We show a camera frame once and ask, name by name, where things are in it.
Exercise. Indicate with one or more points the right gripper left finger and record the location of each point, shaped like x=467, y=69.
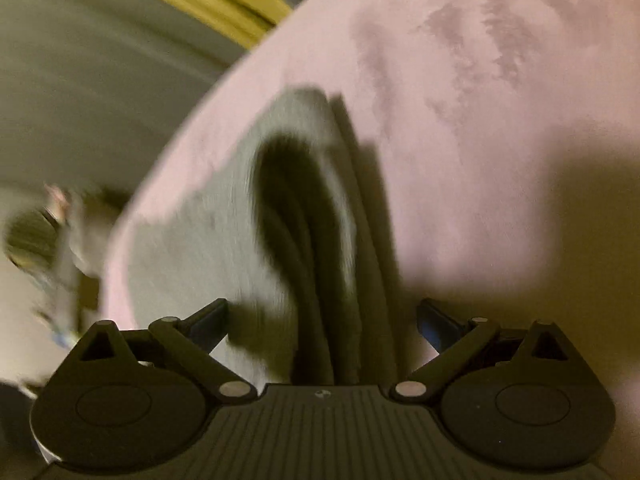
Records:
x=189, y=344

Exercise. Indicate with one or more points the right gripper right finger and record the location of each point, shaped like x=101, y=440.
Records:
x=456, y=343

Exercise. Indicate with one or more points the grey sweatpants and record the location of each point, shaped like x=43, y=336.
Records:
x=279, y=232

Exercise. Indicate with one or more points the pink fleece bed blanket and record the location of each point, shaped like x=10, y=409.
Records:
x=498, y=157

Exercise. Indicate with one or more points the grey curtain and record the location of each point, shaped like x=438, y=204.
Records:
x=92, y=90

